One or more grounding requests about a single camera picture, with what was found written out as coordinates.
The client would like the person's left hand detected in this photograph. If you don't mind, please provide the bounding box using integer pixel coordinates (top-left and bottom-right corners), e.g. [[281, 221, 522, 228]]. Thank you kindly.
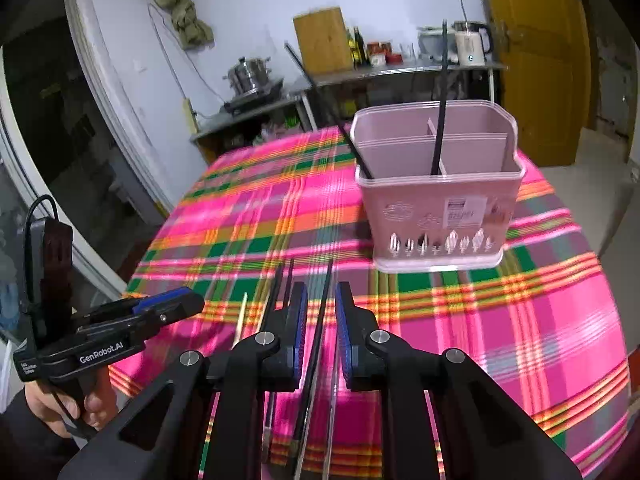
[[27, 367, 120, 441]]

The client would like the low metal kitchen table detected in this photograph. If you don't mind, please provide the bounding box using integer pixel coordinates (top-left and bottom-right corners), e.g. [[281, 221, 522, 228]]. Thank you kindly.
[[189, 95, 312, 161]]

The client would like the pink plaid tablecloth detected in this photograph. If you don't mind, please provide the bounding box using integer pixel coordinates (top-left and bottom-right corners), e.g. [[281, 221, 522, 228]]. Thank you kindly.
[[107, 125, 631, 480]]

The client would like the person's left forearm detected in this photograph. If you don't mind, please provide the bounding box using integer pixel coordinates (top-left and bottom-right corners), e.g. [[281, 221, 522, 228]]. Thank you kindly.
[[0, 389, 88, 480]]

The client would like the white electric kettle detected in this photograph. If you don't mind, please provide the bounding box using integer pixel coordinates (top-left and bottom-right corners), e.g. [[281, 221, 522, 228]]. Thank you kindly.
[[452, 21, 495, 67]]

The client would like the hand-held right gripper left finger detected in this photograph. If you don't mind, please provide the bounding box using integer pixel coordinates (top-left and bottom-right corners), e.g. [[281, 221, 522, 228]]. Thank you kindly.
[[57, 281, 311, 480]]

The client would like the white door frame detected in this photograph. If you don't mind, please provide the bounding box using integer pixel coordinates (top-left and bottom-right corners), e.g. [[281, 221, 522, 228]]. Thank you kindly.
[[0, 0, 174, 306]]

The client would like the stainless steel pot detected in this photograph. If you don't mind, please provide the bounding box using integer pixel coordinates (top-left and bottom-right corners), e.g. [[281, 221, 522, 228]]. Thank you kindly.
[[223, 56, 274, 96]]

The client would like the tall metal kitchen table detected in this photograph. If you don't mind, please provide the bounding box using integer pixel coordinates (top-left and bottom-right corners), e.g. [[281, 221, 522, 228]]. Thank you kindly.
[[287, 57, 509, 131]]

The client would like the thin white wall wire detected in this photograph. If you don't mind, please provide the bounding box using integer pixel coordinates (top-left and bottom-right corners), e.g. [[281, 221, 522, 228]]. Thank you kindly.
[[147, 2, 224, 106]]

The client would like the black induction cooker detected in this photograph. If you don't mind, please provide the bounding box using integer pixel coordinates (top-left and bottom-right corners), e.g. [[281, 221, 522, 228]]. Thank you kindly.
[[222, 80, 286, 114]]

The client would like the black chopstick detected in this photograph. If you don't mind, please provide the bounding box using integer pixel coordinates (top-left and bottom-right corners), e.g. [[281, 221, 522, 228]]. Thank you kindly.
[[281, 259, 295, 308], [284, 41, 375, 180], [431, 20, 449, 176], [291, 259, 335, 461], [257, 264, 284, 334]]

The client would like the silver metal chopstick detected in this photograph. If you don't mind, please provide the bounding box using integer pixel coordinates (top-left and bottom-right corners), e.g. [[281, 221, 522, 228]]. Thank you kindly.
[[322, 367, 337, 480]]

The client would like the pink plastic utensil holder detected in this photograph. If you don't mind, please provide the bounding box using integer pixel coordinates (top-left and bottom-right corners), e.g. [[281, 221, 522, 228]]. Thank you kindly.
[[350, 100, 526, 275]]

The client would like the light wooden chopstick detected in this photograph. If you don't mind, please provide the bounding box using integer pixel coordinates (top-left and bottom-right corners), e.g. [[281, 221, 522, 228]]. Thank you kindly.
[[232, 292, 249, 349]]

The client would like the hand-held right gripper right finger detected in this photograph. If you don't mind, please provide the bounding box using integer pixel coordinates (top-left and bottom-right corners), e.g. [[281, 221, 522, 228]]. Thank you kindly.
[[335, 281, 583, 480]]

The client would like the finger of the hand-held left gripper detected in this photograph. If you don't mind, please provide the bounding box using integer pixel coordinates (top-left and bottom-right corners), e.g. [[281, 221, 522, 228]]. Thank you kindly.
[[75, 291, 206, 342], [90, 287, 187, 321]]

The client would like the wooden cutting board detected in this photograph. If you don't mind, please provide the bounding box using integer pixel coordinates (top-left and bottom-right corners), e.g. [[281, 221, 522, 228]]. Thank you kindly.
[[293, 6, 355, 75]]

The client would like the yellow wooden door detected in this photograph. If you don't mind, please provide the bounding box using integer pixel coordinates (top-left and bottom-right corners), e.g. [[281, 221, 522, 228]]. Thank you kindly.
[[477, 0, 593, 168]]

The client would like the green knotted curtain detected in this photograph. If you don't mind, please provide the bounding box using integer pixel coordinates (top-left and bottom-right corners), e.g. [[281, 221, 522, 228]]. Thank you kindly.
[[140, 0, 216, 51]]

